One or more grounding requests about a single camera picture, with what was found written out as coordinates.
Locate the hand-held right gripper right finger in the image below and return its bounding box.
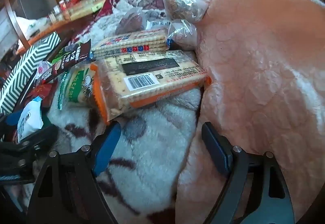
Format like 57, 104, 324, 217
200, 122, 296, 224

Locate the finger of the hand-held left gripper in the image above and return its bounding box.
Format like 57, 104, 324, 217
0, 124, 59, 156
0, 154, 35, 184

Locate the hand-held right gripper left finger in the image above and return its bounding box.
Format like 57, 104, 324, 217
27, 121, 122, 224

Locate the white strawberry snack packet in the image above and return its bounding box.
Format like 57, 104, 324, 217
16, 98, 43, 143

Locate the green snack packet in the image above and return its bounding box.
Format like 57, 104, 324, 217
58, 64, 98, 110

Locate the green white chevron box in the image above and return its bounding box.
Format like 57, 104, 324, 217
0, 32, 92, 143

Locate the orange cracker packet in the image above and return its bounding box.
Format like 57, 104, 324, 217
91, 50, 212, 123

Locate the blue label biscuit packet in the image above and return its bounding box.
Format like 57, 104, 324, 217
91, 29, 170, 60

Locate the clear bag of red dates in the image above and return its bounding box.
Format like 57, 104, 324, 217
115, 8, 148, 35

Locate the red white floral printed blanket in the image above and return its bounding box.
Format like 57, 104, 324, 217
48, 0, 211, 224

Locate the red brown coffee sachet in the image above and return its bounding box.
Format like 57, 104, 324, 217
33, 65, 63, 86

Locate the dark brown coffee sachet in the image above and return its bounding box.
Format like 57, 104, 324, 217
52, 38, 92, 72

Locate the pink fleece blanket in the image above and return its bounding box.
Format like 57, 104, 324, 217
175, 0, 325, 224

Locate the white plastic bag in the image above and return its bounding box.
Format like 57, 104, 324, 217
16, 17, 49, 36

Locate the wooden glass-top table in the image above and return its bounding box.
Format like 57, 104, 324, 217
15, 0, 109, 49

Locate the clear plastic snack bag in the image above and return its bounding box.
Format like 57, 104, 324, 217
168, 19, 198, 50

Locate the white barcode snack packet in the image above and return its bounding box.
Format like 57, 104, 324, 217
146, 20, 173, 31

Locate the wooden chair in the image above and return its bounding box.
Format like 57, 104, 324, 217
0, 0, 36, 49

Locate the clear zip bag of walnuts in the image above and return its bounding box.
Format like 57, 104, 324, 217
160, 0, 212, 23

